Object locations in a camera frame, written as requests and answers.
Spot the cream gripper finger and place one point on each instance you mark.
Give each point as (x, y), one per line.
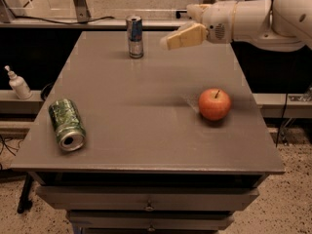
(195, 11)
(188, 35)

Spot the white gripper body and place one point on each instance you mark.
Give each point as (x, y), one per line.
(218, 22)

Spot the blue silver redbull can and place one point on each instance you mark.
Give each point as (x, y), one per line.
(134, 35)

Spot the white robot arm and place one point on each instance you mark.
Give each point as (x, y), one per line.
(272, 25)

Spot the red apple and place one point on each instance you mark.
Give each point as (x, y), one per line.
(214, 104)

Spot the green crushed soda can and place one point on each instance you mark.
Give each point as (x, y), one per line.
(67, 124)

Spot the grey drawer cabinet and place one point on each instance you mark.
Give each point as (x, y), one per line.
(143, 124)

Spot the top grey drawer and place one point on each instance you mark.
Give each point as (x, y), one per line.
(147, 199)

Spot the grey drawer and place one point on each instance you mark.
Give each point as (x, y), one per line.
(147, 199)
(150, 221)

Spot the white pump bottle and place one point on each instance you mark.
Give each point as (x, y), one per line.
(18, 84)

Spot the black stand leg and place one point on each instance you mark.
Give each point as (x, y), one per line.
(25, 203)

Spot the left metal bracket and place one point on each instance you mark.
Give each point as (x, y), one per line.
(82, 11)

